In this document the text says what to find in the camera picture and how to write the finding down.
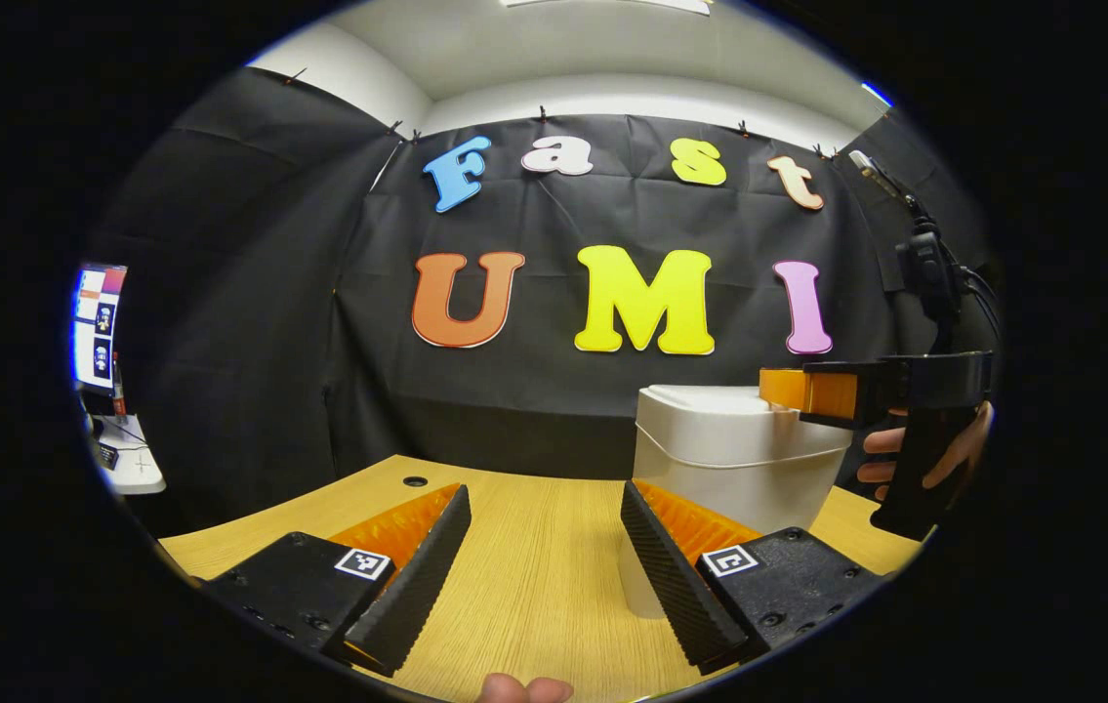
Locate white desktop garbage bin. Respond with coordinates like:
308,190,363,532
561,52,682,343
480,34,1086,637
617,384,855,618

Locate white side table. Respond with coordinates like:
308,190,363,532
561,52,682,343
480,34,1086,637
85,415,167,496

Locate black backdrop cloth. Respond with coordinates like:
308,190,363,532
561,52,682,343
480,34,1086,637
90,66,999,538

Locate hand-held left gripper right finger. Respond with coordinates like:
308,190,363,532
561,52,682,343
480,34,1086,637
620,478,888,677

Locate black cable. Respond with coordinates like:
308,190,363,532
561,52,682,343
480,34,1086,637
954,262,1004,343

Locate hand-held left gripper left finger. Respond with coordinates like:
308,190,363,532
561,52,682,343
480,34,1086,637
202,482,472,678

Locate ceiling light panel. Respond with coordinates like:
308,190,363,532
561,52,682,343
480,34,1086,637
500,0,714,16

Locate wooden desktop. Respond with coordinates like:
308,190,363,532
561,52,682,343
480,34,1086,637
158,454,925,703

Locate computer monitor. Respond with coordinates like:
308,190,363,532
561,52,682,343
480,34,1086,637
72,262,128,393

